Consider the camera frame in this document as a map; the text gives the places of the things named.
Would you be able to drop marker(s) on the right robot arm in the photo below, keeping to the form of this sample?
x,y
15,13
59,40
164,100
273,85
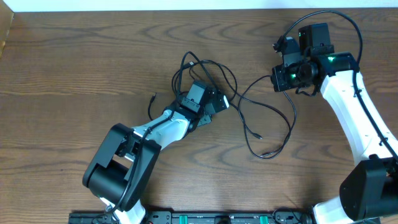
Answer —
x,y
370,190

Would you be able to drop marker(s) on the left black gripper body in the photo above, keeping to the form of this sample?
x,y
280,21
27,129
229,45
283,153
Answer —
x,y
208,112

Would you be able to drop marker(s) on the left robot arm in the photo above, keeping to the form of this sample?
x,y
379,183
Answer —
x,y
121,167

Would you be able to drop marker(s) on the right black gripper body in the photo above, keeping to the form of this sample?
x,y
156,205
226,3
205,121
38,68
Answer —
x,y
285,78

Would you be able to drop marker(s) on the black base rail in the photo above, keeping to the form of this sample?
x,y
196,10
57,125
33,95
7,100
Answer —
x,y
166,217

